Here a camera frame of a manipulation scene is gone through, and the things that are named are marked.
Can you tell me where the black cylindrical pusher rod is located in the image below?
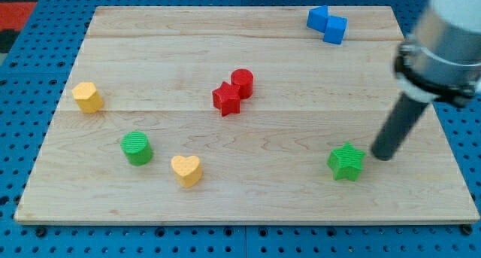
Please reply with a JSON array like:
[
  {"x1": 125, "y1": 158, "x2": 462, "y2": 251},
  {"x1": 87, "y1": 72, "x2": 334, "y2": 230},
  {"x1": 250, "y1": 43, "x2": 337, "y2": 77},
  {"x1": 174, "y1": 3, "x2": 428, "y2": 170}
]
[{"x1": 371, "y1": 93, "x2": 428, "y2": 161}]

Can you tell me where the blue cube block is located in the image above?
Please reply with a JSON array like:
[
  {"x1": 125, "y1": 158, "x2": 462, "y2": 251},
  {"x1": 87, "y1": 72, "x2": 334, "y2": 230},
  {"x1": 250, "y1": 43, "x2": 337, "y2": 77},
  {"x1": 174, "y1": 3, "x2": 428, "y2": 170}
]
[{"x1": 323, "y1": 16, "x2": 348, "y2": 44}]

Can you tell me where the blue triangle block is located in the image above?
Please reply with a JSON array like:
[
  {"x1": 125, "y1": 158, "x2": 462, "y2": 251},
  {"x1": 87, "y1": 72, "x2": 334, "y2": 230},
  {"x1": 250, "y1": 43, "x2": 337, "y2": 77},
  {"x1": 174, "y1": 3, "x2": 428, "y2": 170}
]
[{"x1": 306, "y1": 5, "x2": 329, "y2": 33}]

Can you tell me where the wooden board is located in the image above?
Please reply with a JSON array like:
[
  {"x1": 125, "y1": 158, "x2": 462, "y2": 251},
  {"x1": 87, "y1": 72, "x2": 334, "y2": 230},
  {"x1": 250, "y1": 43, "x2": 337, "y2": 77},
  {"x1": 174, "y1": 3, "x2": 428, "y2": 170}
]
[{"x1": 14, "y1": 6, "x2": 479, "y2": 226}]

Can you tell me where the red cylinder block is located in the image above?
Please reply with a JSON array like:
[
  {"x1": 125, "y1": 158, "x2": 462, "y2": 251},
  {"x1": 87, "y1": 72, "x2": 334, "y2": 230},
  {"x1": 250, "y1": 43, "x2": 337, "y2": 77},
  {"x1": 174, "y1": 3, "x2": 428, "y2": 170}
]
[{"x1": 231, "y1": 68, "x2": 254, "y2": 99}]

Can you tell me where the red and black mat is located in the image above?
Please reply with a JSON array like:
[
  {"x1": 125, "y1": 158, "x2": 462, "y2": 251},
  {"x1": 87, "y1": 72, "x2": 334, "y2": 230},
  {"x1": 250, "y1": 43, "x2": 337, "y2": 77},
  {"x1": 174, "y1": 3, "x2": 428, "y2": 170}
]
[{"x1": 1, "y1": 0, "x2": 38, "y2": 53}]

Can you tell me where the yellow hexagon block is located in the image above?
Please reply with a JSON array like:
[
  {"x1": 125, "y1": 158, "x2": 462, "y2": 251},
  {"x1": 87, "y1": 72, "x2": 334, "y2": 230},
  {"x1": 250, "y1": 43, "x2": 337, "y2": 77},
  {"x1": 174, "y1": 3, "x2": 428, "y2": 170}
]
[{"x1": 72, "y1": 82, "x2": 104, "y2": 114}]

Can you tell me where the red star block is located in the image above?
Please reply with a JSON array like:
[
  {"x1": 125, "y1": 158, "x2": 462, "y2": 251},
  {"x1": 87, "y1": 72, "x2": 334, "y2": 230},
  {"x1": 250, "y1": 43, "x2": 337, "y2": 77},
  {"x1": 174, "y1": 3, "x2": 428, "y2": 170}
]
[{"x1": 212, "y1": 82, "x2": 241, "y2": 117}]

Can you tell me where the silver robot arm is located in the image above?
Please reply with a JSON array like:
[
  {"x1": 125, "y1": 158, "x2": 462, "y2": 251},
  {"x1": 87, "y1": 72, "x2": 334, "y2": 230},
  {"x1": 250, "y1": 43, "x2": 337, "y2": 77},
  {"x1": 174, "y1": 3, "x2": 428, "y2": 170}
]
[{"x1": 394, "y1": 0, "x2": 480, "y2": 108}]

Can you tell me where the green cylinder block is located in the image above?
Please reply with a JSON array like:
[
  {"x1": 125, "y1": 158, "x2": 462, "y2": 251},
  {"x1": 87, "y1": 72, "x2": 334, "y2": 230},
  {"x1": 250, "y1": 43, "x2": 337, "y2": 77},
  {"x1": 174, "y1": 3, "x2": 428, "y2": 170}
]
[{"x1": 120, "y1": 131, "x2": 153, "y2": 166}]

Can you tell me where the yellow heart block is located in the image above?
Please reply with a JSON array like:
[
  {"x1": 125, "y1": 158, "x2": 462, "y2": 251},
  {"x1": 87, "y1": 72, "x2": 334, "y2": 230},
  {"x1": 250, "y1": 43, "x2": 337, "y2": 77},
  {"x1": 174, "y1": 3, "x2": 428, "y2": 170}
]
[{"x1": 171, "y1": 155, "x2": 203, "y2": 188}]

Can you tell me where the green star block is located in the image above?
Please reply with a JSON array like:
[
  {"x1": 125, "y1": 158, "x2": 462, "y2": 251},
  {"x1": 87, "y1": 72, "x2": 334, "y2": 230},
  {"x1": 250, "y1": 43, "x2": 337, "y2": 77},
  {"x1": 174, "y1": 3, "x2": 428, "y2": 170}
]
[{"x1": 326, "y1": 142, "x2": 366, "y2": 181}]

